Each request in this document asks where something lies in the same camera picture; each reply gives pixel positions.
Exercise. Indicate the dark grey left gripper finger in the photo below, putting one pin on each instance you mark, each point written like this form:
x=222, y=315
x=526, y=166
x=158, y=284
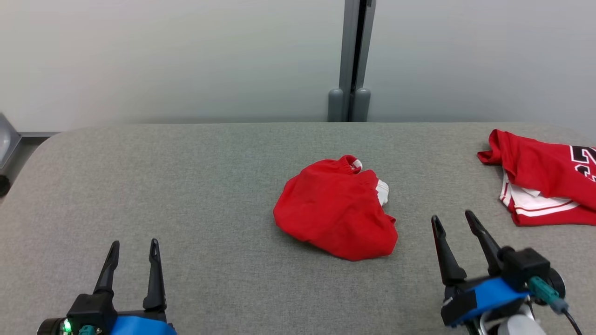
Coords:
x=109, y=274
x=155, y=288

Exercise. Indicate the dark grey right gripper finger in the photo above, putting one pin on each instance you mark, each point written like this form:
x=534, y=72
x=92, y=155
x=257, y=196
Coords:
x=447, y=260
x=484, y=242

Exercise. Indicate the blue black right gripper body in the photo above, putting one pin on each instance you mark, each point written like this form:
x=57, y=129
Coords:
x=484, y=298

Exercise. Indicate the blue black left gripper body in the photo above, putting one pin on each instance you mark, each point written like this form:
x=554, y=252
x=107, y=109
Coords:
x=144, y=325

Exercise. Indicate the red white basketball jersey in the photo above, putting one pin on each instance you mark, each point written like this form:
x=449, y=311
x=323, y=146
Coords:
x=540, y=172

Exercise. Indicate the red shorts white waistband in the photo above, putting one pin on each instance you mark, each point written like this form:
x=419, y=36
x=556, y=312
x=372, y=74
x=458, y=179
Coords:
x=335, y=214

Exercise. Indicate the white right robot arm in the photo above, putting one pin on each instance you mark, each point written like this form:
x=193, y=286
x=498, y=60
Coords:
x=517, y=325

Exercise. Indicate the grey skirting strip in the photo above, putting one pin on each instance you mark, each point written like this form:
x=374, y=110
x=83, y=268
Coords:
x=39, y=134

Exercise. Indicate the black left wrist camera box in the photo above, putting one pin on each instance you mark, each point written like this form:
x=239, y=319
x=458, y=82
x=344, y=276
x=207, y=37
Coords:
x=91, y=309

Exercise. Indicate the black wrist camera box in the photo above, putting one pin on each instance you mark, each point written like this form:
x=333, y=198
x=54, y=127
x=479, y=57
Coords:
x=91, y=309
x=526, y=267

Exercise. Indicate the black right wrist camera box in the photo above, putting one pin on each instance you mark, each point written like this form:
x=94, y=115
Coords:
x=526, y=267

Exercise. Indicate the grey metal frame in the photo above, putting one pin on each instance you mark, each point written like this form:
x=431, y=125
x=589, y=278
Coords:
x=7, y=144

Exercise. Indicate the grey rounded post cap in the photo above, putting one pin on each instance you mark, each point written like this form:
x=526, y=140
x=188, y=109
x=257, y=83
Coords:
x=335, y=106
x=362, y=105

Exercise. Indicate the grey vertical partition post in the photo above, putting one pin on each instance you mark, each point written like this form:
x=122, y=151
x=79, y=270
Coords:
x=356, y=46

